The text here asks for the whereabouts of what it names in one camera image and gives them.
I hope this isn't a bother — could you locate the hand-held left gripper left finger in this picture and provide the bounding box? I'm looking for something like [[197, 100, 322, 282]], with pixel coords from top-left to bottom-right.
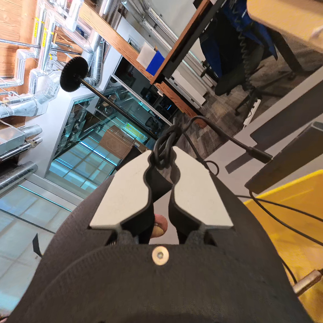
[[89, 151, 155, 237]]

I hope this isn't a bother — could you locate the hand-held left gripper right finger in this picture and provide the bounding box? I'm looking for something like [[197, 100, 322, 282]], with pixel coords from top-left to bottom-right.
[[168, 147, 234, 236]]

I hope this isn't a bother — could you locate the black hub cable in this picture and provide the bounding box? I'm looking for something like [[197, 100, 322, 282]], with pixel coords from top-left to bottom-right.
[[152, 115, 273, 174]]

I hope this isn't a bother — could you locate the grey usb hub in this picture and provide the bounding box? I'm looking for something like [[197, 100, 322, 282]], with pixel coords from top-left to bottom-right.
[[245, 121, 323, 195]]

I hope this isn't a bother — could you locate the yellow plastic bin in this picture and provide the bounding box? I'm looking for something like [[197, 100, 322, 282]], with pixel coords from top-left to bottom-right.
[[242, 169, 323, 323]]

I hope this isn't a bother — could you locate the cardboard box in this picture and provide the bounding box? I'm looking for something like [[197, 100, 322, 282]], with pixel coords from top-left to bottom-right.
[[99, 126, 134, 159]]

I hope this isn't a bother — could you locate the white power strip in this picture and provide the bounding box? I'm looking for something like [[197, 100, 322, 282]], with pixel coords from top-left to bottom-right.
[[242, 99, 262, 127]]

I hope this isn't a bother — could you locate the blue draped office chair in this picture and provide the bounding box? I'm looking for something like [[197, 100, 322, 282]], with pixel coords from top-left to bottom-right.
[[200, 0, 279, 97]]

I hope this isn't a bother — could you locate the blue box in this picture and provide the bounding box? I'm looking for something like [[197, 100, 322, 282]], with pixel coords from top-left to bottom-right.
[[147, 50, 166, 76]]

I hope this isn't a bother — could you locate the white storage box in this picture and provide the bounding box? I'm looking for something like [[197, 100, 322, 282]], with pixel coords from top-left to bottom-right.
[[136, 42, 155, 68]]

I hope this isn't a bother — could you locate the wooden topped desk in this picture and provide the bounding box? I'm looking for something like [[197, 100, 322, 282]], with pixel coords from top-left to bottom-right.
[[151, 0, 225, 85]]

